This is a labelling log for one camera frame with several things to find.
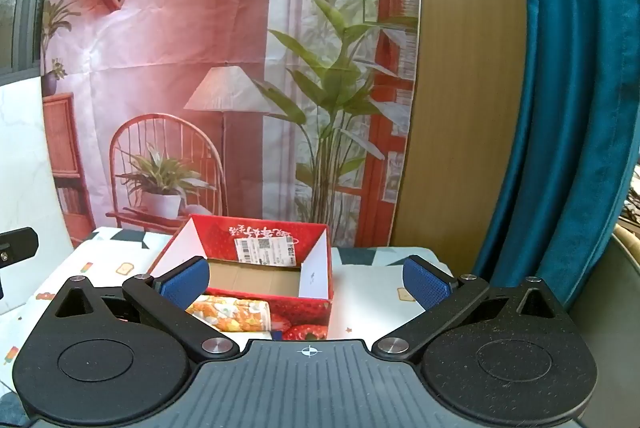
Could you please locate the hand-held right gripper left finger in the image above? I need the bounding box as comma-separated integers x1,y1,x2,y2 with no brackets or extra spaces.
52,257,240,363

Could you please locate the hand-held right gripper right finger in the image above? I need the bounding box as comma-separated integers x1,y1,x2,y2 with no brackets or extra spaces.
371,255,566,361

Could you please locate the orange patterned snack bag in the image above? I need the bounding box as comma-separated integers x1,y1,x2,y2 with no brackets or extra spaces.
185,294,273,334

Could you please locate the red strawberry cardboard box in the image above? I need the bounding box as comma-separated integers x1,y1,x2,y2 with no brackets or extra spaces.
147,214,334,342

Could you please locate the wooden panel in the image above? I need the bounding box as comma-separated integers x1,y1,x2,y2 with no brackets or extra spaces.
390,0,537,250

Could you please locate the brown wicker furniture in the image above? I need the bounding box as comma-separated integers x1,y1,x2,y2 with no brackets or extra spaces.
617,168,640,270

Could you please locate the teal curtain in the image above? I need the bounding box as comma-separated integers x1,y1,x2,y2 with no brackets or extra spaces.
472,0,640,315

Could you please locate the printed room scene backdrop cloth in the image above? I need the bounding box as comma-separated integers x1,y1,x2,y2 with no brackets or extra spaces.
40,0,422,250

